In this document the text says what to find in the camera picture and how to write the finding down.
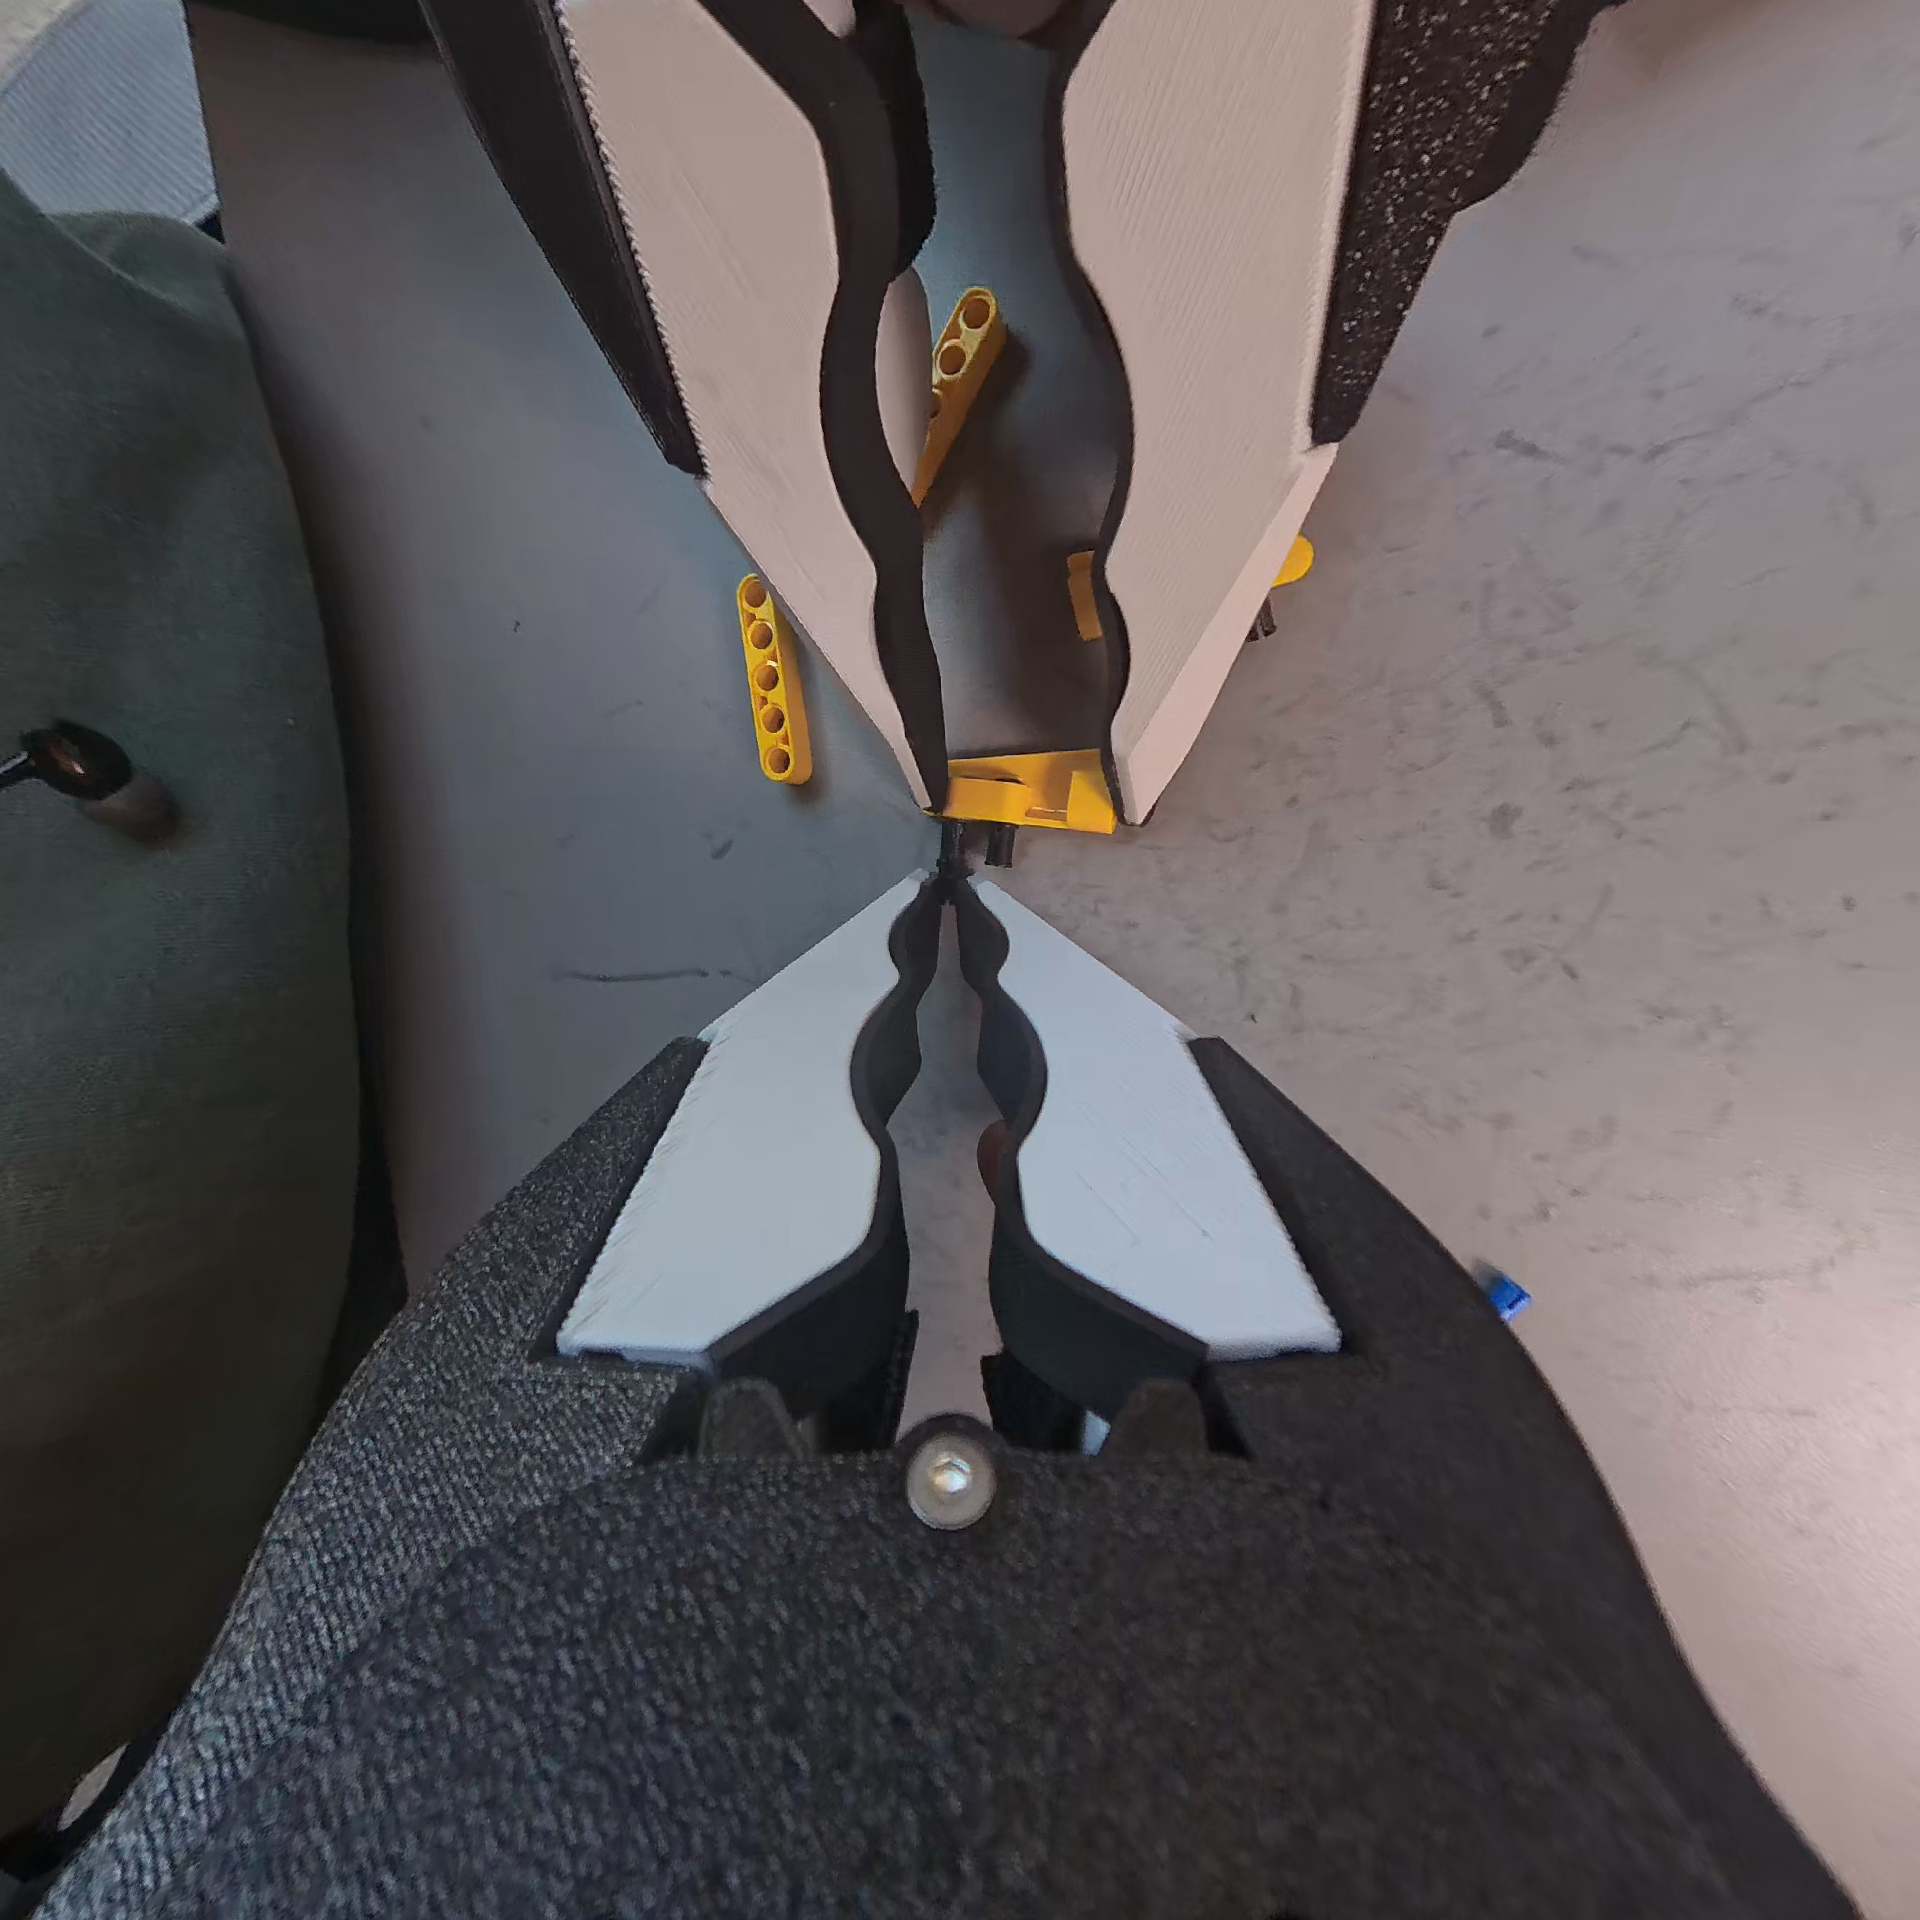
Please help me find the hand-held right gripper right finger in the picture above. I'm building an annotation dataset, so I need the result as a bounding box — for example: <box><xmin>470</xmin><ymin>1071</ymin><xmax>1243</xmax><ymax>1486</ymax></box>
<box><xmin>968</xmin><ymin>877</ymin><xmax>1344</xmax><ymax>1366</ymax></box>

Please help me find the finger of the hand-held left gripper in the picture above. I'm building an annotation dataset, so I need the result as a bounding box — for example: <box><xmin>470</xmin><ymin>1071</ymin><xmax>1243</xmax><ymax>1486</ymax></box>
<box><xmin>1059</xmin><ymin>0</ymin><xmax>1375</xmax><ymax>826</ymax></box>
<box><xmin>555</xmin><ymin>0</ymin><xmax>950</xmax><ymax>816</ymax></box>

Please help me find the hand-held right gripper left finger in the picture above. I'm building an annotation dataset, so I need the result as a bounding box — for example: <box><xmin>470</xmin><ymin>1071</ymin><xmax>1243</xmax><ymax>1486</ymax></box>
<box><xmin>555</xmin><ymin>872</ymin><xmax>944</xmax><ymax>1366</ymax></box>

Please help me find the yellow curved lego panel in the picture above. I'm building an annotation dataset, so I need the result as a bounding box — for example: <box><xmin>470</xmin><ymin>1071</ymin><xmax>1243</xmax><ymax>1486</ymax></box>
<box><xmin>940</xmin><ymin>743</ymin><xmax>1119</xmax><ymax>835</ymax></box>
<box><xmin>1064</xmin><ymin>535</ymin><xmax>1317</xmax><ymax>643</ymax></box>

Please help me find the yellow lego beam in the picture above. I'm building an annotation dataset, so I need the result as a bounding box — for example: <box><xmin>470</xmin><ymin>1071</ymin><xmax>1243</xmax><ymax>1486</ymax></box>
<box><xmin>735</xmin><ymin>574</ymin><xmax>818</xmax><ymax>788</ymax></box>
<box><xmin>908</xmin><ymin>286</ymin><xmax>1010</xmax><ymax>511</ymax></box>

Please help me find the grey mesh chair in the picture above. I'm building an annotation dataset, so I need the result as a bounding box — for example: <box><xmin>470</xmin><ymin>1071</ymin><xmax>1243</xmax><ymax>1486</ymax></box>
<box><xmin>0</xmin><ymin>0</ymin><xmax>228</xmax><ymax>242</ymax></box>

